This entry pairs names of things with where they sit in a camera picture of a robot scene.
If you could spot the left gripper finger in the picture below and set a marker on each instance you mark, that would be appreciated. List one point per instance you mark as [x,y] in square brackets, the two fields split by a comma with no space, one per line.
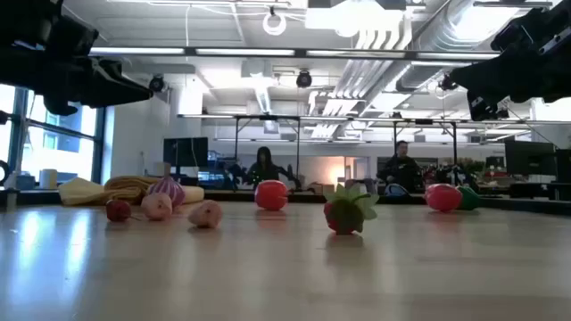
[116,87]

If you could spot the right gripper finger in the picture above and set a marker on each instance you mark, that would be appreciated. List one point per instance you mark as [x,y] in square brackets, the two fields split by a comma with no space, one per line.
[488,78]

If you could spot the green toy bell pepper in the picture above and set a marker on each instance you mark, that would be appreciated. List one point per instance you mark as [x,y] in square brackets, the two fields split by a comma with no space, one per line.
[470,198]

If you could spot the small dark red radish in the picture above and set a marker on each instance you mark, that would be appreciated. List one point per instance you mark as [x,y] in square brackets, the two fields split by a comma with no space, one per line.
[118,210]

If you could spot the small pink toy vegetable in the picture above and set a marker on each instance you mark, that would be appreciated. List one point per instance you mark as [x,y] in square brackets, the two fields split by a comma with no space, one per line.
[156,206]
[205,214]

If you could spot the pink toy fruit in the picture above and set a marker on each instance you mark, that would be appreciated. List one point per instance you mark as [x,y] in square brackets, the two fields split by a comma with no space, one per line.
[442,197]

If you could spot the red toy tomato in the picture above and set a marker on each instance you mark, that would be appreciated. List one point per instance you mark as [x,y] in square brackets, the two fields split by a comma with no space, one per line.
[270,195]

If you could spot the red felt strawberry green leaves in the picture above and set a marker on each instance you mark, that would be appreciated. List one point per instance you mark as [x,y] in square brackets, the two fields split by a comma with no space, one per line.
[348,216]

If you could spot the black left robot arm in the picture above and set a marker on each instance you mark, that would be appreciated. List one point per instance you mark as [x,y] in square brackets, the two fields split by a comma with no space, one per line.
[27,22]

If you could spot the black computer monitor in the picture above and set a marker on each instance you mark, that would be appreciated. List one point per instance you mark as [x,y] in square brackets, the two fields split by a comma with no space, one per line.
[185,151]
[528,158]

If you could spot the green background plant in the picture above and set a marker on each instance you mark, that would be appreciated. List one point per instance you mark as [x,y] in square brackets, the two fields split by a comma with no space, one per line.
[466,166]

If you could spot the white cylinder container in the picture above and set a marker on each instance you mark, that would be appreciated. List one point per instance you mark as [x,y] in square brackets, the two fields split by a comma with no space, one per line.
[48,178]

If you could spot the small blue box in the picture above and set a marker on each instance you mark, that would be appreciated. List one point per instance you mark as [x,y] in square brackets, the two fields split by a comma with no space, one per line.
[24,182]

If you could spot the folded yellow cloth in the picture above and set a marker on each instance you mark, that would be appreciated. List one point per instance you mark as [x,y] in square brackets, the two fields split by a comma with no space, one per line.
[89,191]

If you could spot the person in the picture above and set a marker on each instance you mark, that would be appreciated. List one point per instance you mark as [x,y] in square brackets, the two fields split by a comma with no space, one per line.
[401,169]
[264,169]

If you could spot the blue white rounded bag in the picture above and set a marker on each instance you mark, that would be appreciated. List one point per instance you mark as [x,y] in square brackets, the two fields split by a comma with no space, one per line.
[395,190]

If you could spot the black ceiling camera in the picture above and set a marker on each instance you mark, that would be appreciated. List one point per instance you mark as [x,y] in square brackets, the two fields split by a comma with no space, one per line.
[157,83]
[447,82]
[303,79]

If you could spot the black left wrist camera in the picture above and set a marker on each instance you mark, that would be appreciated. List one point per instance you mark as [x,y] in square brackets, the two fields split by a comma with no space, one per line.
[71,38]

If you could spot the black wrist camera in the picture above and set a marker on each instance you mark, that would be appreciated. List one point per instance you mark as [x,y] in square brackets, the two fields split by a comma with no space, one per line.
[71,38]
[526,29]

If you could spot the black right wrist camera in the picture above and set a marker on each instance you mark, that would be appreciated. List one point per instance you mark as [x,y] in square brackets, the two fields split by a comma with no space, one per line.
[526,29]

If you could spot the silver ceiling duct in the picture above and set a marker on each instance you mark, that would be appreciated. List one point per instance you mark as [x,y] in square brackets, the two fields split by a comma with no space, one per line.
[439,35]

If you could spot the black metal station frame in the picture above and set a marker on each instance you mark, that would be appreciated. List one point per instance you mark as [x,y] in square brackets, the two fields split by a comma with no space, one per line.
[424,121]
[267,117]

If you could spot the black aluminium table frame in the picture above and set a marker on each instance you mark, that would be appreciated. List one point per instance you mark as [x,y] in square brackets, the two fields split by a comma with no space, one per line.
[526,204]

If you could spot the long ceiling light rail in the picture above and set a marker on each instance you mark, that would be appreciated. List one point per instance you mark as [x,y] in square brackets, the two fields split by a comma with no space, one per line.
[245,52]

